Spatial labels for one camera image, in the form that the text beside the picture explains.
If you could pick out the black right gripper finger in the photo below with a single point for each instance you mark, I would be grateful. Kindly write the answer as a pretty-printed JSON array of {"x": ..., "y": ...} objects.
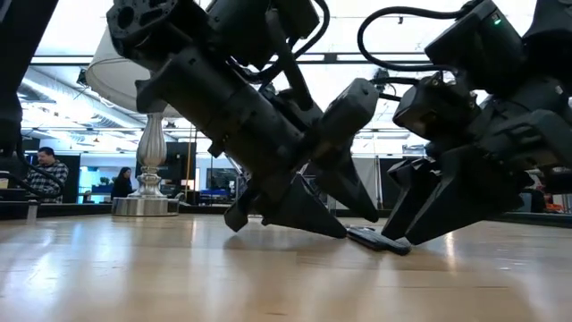
[
  {"x": 469, "y": 192},
  {"x": 411, "y": 192}
]

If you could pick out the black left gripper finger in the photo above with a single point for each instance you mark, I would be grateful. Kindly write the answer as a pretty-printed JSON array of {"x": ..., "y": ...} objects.
[
  {"x": 299, "y": 210},
  {"x": 348, "y": 188}
]

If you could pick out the pile of black makeup brushes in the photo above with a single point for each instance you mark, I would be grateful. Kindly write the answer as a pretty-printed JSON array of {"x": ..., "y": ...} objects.
[{"x": 371, "y": 239}]

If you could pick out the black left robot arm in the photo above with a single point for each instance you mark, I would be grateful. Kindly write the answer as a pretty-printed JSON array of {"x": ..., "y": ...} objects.
[{"x": 152, "y": 22}]

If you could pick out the black partition panel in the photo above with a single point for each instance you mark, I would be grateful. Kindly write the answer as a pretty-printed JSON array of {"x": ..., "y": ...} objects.
[{"x": 384, "y": 197}]

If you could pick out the white hanging cloth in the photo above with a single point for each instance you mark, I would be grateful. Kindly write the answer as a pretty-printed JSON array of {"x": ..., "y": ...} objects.
[{"x": 373, "y": 174}]

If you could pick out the black monitor panel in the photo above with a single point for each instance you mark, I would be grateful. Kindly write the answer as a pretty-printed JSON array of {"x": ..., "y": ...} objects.
[{"x": 179, "y": 165}]

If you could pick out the silver table lamp white shade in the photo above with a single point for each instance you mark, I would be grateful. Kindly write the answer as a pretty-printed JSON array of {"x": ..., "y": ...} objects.
[{"x": 152, "y": 143}]

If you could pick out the black overhead light bar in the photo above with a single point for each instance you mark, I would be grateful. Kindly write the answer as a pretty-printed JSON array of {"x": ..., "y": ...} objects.
[{"x": 339, "y": 57}]

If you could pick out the person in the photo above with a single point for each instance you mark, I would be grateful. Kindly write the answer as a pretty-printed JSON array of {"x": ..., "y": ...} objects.
[
  {"x": 121, "y": 185},
  {"x": 47, "y": 176}
]

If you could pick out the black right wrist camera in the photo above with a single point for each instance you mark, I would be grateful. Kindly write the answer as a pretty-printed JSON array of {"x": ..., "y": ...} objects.
[{"x": 433, "y": 107}]

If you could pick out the black table edge rail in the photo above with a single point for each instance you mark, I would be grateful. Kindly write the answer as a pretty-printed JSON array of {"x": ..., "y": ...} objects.
[{"x": 201, "y": 209}]

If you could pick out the small metal post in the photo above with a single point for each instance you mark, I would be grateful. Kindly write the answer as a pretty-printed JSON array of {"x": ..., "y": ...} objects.
[{"x": 32, "y": 210}]

